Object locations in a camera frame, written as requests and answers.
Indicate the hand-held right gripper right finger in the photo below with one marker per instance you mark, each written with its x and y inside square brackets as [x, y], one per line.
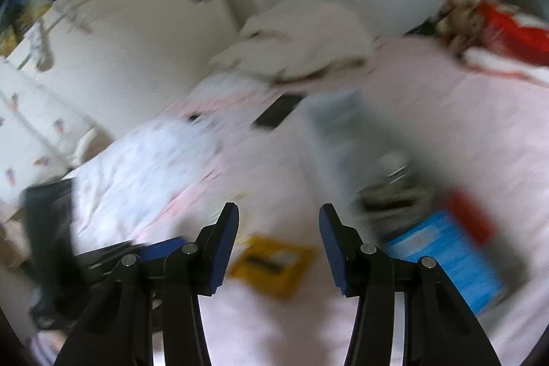
[332, 246]

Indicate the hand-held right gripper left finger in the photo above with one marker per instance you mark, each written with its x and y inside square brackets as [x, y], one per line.
[223, 246]

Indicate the white printed cushion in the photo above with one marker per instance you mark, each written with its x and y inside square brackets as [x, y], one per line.
[30, 126]

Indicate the blue printed box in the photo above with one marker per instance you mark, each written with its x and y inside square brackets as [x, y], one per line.
[446, 259]

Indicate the pink bed sheet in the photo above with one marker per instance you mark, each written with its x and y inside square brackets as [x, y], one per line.
[472, 126]

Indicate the white floral quilt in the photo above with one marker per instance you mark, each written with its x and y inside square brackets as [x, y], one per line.
[141, 168]

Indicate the yellow snack packet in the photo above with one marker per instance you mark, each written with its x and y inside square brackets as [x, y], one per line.
[274, 263]

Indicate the white non-woven bag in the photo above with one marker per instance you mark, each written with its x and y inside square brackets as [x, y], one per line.
[339, 143]

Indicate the stuffed toy in red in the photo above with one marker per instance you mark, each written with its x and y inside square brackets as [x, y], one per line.
[493, 31]

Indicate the black smartphone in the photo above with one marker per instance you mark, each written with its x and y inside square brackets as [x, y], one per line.
[276, 113]

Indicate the white padded headboard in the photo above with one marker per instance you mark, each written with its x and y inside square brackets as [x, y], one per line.
[128, 48]

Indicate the folded cream fleece blanket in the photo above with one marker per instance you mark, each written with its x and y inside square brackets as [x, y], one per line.
[300, 36]

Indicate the red snack packet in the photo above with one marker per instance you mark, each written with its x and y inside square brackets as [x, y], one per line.
[469, 216]

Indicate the floral pillow with pink ruffle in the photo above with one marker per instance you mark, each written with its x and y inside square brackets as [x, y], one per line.
[223, 91]

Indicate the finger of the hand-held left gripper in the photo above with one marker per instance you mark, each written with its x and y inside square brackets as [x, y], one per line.
[161, 249]

